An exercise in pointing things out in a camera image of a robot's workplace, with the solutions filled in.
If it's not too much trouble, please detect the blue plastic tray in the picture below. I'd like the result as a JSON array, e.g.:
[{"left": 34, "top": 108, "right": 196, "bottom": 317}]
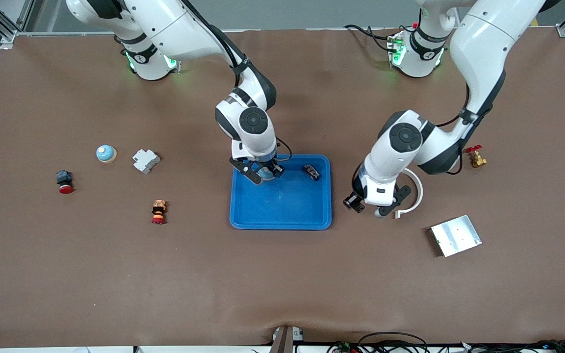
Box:
[{"left": 229, "top": 154, "right": 333, "bottom": 231}]

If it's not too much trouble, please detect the silver metal plate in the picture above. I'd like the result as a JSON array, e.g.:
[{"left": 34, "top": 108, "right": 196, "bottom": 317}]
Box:
[{"left": 428, "top": 214, "right": 483, "bottom": 258}]

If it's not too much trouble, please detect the brown table mat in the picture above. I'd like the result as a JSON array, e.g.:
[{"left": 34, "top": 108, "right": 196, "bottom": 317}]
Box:
[{"left": 0, "top": 27, "right": 565, "bottom": 346}]

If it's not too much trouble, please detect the grey plastic breaker module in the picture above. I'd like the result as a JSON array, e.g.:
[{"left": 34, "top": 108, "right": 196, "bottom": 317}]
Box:
[{"left": 132, "top": 149, "right": 161, "bottom": 175}]

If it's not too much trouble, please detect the red emergency stop button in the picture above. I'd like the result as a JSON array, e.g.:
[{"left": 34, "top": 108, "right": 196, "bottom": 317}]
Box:
[{"left": 55, "top": 170, "right": 75, "bottom": 195}]

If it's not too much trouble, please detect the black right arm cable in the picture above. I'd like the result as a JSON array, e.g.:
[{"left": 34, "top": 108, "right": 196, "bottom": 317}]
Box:
[{"left": 274, "top": 136, "right": 294, "bottom": 162}]

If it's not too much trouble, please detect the white curved plastic bracket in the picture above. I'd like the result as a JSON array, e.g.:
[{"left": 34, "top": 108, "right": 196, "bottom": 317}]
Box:
[{"left": 394, "top": 168, "right": 424, "bottom": 219}]

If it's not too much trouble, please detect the brass valve red handle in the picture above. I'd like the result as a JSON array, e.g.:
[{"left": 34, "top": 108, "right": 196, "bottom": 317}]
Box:
[{"left": 464, "top": 145, "right": 488, "bottom": 168}]

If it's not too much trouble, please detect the orange red pushbutton switch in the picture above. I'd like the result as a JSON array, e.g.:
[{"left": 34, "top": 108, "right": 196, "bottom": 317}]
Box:
[{"left": 151, "top": 199, "right": 168, "bottom": 226}]

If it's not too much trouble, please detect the black looped cable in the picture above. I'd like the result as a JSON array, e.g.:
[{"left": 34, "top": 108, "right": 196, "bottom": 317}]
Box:
[{"left": 359, "top": 332, "right": 429, "bottom": 353}]

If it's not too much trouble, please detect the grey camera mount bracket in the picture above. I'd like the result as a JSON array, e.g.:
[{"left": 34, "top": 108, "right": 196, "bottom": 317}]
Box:
[{"left": 270, "top": 325, "right": 305, "bottom": 353}]

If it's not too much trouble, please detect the black base power cable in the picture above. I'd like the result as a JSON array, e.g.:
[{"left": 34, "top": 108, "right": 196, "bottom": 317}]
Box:
[{"left": 344, "top": 24, "right": 396, "bottom": 53}]

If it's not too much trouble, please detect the black cable bundle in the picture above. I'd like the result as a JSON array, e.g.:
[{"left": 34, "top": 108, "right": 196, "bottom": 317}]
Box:
[{"left": 459, "top": 340, "right": 565, "bottom": 353}]

